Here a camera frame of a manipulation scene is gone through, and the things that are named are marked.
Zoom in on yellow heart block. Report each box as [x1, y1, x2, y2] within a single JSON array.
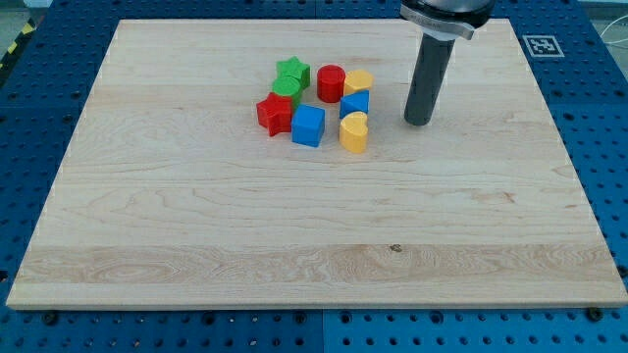
[[339, 112, 369, 153]]

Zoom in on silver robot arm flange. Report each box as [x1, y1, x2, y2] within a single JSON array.
[[399, 0, 497, 41]]

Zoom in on blue cube block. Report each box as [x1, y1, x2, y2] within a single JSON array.
[[291, 104, 325, 147]]

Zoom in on red star block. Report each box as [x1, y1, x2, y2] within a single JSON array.
[[256, 92, 292, 136]]

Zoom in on blue triangle block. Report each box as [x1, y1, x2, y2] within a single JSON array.
[[340, 90, 370, 120]]

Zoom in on green cylinder block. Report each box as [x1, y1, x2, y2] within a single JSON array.
[[272, 76, 302, 110]]

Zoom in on red cylinder block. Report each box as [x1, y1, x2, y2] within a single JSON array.
[[317, 65, 345, 103]]

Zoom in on yellow hexagon block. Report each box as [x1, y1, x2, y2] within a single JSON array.
[[343, 69, 374, 95]]

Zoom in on green star block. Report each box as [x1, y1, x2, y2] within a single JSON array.
[[276, 56, 311, 89]]

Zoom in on light wooden board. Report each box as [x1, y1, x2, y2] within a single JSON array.
[[7, 20, 627, 310]]

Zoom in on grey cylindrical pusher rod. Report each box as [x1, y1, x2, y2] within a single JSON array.
[[403, 34, 455, 126]]

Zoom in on white fiducial marker tag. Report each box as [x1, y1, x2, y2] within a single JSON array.
[[523, 34, 564, 58]]

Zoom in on white cable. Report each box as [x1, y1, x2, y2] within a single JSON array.
[[599, 13, 628, 50]]

